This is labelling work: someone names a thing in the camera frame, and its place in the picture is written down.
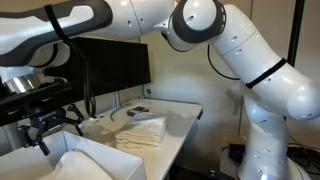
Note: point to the small purple object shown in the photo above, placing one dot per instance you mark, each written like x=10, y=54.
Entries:
x=131, y=113

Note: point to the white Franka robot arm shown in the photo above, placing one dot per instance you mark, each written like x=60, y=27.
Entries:
x=266, y=83

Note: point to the red box with dark top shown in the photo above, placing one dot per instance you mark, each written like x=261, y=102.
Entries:
x=139, y=108

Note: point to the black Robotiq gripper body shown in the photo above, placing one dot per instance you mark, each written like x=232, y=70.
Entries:
x=46, y=117

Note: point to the black floor device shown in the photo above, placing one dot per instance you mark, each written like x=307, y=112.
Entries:
x=237, y=152

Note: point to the grey wall socket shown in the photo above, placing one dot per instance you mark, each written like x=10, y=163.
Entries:
x=148, y=90

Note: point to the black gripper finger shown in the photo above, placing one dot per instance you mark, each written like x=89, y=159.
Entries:
x=40, y=133
x=76, y=118

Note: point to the black vertical pole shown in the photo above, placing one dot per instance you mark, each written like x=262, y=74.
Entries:
x=296, y=26

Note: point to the white round knob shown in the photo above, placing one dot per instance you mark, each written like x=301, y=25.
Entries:
x=94, y=120

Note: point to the black table bracket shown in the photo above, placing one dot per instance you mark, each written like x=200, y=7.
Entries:
x=200, y=114

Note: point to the white cardboard box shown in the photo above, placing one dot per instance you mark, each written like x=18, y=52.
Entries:
x=106, y=155

